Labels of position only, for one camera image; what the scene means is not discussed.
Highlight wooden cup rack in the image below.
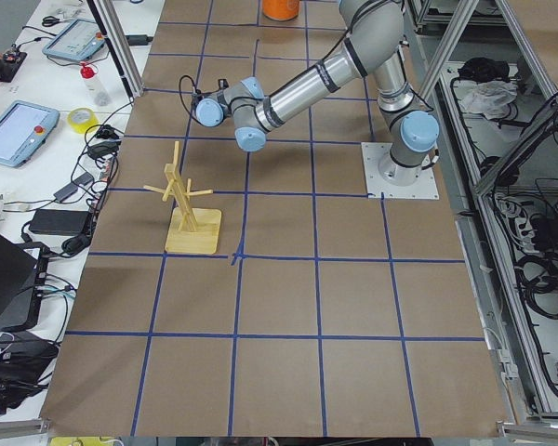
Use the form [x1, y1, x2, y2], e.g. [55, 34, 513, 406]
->
[143, 141, 222, 255]

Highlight red-capped squeeze bottle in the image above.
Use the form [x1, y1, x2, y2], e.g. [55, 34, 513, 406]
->
[80, 62, 111, 107]

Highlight white crumpled cloth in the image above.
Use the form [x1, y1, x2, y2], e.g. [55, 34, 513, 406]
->
[459, 80, 517, 120]

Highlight tangled black cables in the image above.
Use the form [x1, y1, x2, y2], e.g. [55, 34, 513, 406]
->
[20, 99, 136, 261]

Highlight yellow tape roll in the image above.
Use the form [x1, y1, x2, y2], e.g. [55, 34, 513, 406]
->
[67, 107, 100, 134]

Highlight black power adapter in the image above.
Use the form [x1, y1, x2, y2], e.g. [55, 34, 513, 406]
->
[126, 34, 153, 46]

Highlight far teach pendant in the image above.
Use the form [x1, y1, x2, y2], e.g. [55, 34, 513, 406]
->
[42, 19, 105, 62]

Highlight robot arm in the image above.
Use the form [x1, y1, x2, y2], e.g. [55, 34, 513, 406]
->
[192, 1, 440, 187]

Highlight aluminium frame post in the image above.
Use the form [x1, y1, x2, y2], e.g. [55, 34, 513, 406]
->
[86, 0, 144, 99]

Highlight black laptop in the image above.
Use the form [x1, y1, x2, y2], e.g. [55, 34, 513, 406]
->
[0, 234, 48, 333]

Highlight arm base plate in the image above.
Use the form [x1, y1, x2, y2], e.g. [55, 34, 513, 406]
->
[361, 142, 439, 200]

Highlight black power brick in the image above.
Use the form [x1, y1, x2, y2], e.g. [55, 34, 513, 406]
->
[29, 209, 89, 236]

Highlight teach pendant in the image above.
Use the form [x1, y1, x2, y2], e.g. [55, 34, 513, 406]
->
[42, 19, 105, 62]
[0, 100, 60, 167]

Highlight near teach pendant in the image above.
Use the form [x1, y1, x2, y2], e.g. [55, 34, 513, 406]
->
[0, 100, 60, 167]

